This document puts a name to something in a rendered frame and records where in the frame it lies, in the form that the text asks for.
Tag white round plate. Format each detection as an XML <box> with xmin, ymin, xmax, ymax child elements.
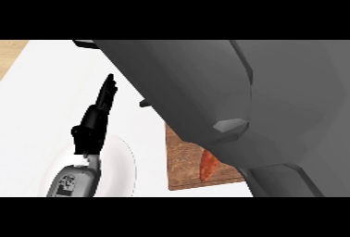
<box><xmin>37</xmin><ymin>133</ymin><xmax>138</xmax><ymax>198</ymax></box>

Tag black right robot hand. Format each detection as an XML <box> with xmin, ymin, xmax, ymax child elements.
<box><xmin>70</xmin><ymin>40</ymin><xmax>100</xmax><ymax>50</ymax></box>

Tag orange cupcake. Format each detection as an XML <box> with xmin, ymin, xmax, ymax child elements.
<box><xmin>197</xmin><ymin>148</ymin><xmax>221</xmax><ymax>183</ymax></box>

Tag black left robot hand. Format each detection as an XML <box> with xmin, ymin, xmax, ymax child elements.
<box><xmin>69</xmin><ymin>73</ymin><xmax>119</xmax><ymax>157</ymax></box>

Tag brown wooden cutting board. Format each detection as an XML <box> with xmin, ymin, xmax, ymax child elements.
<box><xmin>164</xmin><ymin>121</ymin><xmax>248</xmax><ymax>192</ymax></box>

